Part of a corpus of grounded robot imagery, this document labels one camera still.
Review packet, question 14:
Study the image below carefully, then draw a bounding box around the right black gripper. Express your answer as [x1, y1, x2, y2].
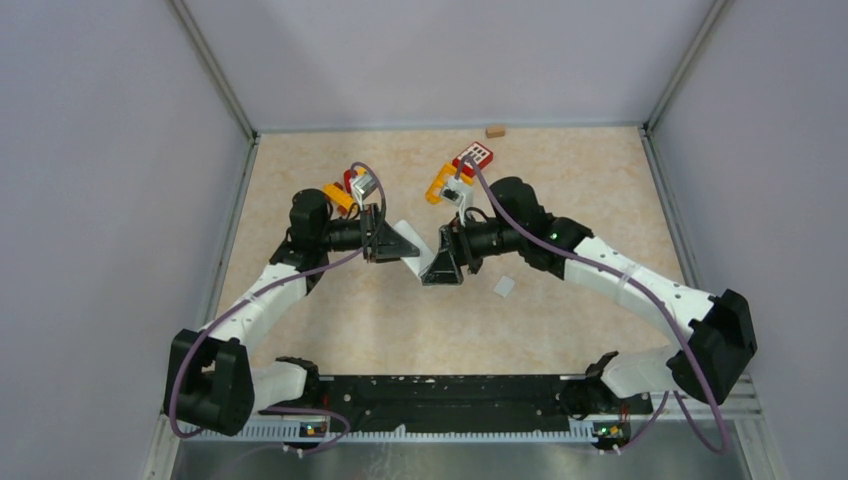
[423, 211, 524, 285]

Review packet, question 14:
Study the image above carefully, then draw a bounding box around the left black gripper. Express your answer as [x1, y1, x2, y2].
[317, 202, 419, 262]

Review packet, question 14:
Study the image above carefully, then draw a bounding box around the white remote control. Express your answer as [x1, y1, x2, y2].
[394, 219, 439, 280]

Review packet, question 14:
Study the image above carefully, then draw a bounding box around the white battery cover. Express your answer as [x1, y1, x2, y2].
[493, 276, 516, 298]

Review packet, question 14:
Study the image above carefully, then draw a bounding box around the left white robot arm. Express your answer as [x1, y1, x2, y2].
[163, 189, 429, 438]

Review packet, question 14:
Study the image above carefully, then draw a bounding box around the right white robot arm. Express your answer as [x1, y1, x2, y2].
[421, 177, 758, 412]

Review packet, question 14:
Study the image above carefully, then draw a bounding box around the yellow triangle toy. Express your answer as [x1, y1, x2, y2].
[425, 163, 473, 204]

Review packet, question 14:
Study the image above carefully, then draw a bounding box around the orange toy piece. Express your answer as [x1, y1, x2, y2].
[322, 182, 355, 216]

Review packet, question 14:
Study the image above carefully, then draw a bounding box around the red cylinder toy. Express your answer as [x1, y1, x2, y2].
[343, 169, 358, 194]

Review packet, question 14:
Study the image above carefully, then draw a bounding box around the red toy block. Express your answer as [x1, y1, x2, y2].
[451, 142, 494, 178]

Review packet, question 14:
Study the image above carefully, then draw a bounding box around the small wooden block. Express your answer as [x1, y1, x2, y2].
[485, 125, 506, 139]

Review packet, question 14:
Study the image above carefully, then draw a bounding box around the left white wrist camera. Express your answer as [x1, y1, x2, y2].
[349, 168, 377, 207]

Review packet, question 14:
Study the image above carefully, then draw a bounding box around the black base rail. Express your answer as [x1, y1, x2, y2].
[275, 374, 652, 447]

